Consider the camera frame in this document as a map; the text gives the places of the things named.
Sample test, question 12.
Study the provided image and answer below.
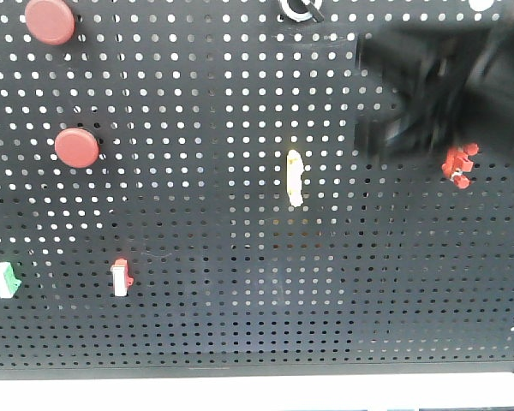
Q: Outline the red push button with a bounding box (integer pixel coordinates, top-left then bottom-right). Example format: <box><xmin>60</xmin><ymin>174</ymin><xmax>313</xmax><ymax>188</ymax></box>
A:
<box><xmin>24</xmin><ymin>0</ymin><xmax>75</xmax><ymax>45</ymax></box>
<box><xmin>54</xmin><ymin>128</ymin><xmax>99</xmax><ymax>168</ymax></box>

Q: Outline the black perforated pegboard panel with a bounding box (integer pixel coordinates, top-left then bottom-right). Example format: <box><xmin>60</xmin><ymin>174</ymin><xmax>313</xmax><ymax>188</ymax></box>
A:
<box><xmin>0</xmin><ymin>1</ymin><xmax>514</xmax><ymax>379</ymax></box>

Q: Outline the black blurred gripper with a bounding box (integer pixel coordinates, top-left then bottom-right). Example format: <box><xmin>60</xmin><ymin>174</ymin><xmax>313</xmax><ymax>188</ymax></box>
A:
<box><xmin>355</xmin><ymin>16</ymin><xmax>514</xmax><ymax>158</ymax></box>

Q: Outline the upper red push button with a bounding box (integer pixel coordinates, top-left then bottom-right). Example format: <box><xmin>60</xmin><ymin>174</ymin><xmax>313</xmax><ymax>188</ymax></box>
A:
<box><xmin>24</xmin><ymin>0</ymin><xmax>75</xmax><ymax>45</ymax></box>

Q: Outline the white red rocker switch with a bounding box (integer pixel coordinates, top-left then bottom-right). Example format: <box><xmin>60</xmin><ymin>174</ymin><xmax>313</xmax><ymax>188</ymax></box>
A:
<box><xmin>111</xmin><ymin>258</ymin><xmax>134</xmax><ymax>297</ymax></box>

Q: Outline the white height-adjustable table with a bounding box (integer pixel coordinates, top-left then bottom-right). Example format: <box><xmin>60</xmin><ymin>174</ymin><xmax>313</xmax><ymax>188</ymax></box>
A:
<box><xmin>0</xmin><ymin>372</ymin><xmax>514</xmax><ymax>410</ymax></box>

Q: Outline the white green rocker switch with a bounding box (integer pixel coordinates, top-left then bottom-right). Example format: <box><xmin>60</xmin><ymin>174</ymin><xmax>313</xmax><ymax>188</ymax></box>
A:
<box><xmin>0</xmin><ymin>262</ymin><xmax>21</xmax><ymax>299</ymax></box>

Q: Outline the yellow toggle switch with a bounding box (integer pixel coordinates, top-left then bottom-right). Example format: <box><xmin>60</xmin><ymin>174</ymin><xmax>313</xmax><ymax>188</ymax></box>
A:
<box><xmin>286</xmin><ymin>150</ymin><xmax>305</xmax><ymax>207</ymax></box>

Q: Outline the black rotary selector switch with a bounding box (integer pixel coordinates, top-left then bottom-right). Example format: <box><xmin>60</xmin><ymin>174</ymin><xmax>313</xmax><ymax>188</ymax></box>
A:
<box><xmin>278</xmin><ymin>0</ymin><xmax>325</xmax><ymax>22</ymax></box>

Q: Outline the lower red push button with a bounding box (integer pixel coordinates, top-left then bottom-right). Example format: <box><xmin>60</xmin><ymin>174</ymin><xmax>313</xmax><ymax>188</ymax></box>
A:
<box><xmin>54</xmin><ymin>128</ymin><xmax>99</xmax><ymax>168</ymax></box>

